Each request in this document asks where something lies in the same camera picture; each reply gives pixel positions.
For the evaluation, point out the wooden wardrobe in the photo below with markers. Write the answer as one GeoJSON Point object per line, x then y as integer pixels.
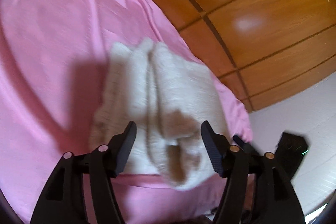
{"type": "Point", "coordinates": [264, 50]}

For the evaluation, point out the white knitted sweater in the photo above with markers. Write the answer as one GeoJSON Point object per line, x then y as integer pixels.
{"type": "Point", "coordinates": [168, 98]}

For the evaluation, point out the pink bed sheet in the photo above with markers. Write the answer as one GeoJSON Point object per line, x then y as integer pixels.
{"type": "Point", "coordinates": [55, 57]}

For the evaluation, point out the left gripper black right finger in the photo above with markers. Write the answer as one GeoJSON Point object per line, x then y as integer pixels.
{"type": "Point", "coordinates": [257, 189]}

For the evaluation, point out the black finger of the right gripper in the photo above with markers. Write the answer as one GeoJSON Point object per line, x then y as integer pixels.
{"type": "Point", "coordinates": [247, 148]}

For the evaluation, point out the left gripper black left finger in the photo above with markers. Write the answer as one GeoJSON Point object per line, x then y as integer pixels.
{"type": "Point", "coordinates": [79, 189]}

